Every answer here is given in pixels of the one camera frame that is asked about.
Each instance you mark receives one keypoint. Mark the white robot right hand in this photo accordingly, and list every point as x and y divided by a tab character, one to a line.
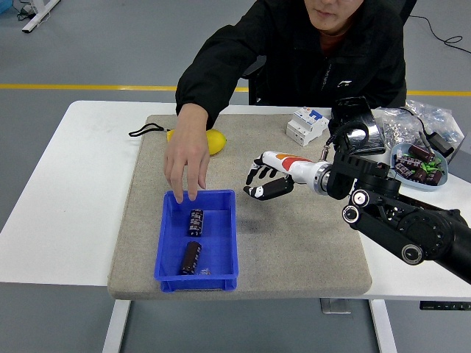
294	167

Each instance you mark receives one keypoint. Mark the person's right hand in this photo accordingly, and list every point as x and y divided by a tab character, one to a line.
187	147

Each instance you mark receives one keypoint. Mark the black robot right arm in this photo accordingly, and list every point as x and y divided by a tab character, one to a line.
423	224

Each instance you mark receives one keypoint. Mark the blue plastic box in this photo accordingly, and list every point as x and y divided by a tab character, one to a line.
221	250

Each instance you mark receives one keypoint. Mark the yellow lemon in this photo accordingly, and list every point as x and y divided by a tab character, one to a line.
217	141

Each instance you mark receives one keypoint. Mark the white circuit breaker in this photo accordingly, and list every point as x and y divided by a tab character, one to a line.
305	127

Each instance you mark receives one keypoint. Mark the yellow tape measure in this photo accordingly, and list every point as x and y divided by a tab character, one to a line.
147	128

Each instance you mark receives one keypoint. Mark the grey-brown mat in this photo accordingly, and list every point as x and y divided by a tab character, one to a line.
294	250

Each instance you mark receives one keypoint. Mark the black film-wrapped device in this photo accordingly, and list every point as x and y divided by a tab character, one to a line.
373	136

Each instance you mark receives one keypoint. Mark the light blue bowl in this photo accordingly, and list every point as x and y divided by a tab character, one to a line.
399	150

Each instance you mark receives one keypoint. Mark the clear bag of metal washers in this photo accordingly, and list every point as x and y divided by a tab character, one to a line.
395	127

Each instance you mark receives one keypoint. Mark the person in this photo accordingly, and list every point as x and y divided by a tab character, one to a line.
294	55

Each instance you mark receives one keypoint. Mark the dark brown capacitor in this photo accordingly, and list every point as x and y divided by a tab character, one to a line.
406	171
408	162
419	175
421	152
435	177

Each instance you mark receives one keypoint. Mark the white table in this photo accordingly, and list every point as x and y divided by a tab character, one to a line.
73	184

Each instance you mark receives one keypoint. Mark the small metal screws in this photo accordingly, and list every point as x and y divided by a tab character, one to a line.
204	271

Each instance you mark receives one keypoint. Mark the green plastic connectors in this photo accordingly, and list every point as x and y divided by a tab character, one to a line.
431	166

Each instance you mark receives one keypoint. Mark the black power adapter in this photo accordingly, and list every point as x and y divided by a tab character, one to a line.
441	144

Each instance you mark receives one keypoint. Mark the clear bag of blue parts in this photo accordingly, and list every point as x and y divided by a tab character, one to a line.
438	119

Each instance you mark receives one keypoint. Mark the black table control panel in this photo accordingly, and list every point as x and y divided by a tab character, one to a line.
445	306

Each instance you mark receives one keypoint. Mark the blue object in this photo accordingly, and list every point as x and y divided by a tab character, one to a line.
4	5

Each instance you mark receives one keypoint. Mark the grey metal table bracket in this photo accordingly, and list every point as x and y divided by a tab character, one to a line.
335	307

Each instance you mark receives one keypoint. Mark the white metal frame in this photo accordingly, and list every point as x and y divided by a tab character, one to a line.
38	16

